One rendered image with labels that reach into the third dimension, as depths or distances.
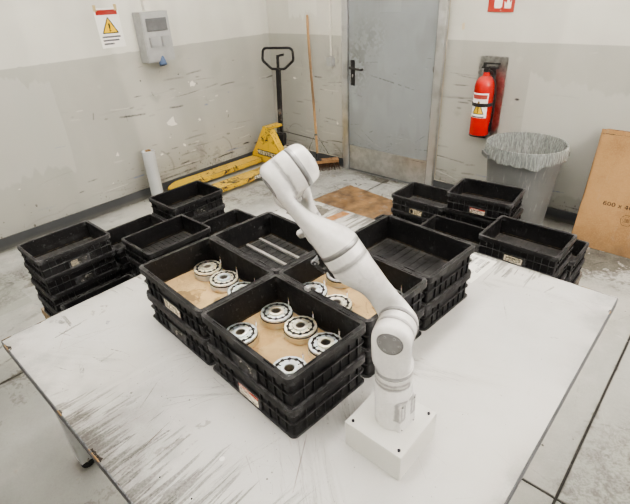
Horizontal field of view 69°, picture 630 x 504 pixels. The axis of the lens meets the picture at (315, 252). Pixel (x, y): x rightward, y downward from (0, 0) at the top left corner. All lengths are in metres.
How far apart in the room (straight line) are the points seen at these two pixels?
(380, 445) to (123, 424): 0.73
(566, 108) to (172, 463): 3.53
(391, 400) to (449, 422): 0.28
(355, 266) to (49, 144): 3.72
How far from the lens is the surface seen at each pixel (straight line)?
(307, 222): 0.94
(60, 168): 4.50
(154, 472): 1.36
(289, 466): 1.29
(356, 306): 1.54
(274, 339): 1.43
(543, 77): 4.05
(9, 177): 4.40
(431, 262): 1.80
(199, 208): 3.12
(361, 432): 1.24
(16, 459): 2.59
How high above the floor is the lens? 1.75
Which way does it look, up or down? 30 degrees down
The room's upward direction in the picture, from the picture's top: 3 degrees counter-clockwise
